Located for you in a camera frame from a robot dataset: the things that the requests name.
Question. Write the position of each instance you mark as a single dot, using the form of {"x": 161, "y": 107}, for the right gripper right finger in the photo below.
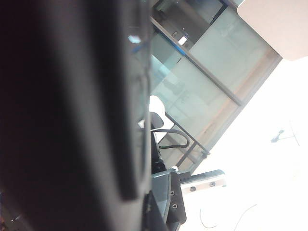
{"x": 176, "y": 199}

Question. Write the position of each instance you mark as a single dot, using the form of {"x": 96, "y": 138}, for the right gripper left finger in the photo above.
{"x": 60, "y": 108}

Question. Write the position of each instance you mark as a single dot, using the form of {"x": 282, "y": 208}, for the grey fabric desk partition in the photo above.
{"x": 276, "y": 26}

